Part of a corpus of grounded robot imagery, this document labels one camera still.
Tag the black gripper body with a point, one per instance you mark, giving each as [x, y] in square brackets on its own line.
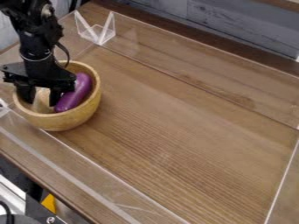
[38, 72]

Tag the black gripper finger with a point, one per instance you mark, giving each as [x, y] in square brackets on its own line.
[55, 96]
[26, 91]

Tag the purple toy eggplant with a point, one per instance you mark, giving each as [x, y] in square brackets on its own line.
[73, 99]

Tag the brown wooden bowl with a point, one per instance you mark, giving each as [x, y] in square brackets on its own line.
[41, 114]

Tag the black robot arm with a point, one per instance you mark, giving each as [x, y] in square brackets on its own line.
[37, 25]

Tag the yellow black device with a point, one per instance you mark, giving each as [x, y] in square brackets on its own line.
[54, 205]

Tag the clear acrylic corner bracket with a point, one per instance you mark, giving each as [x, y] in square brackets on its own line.
[99, 34]

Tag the clear acrylic tray wall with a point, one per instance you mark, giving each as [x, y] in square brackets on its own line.
[193, 143]

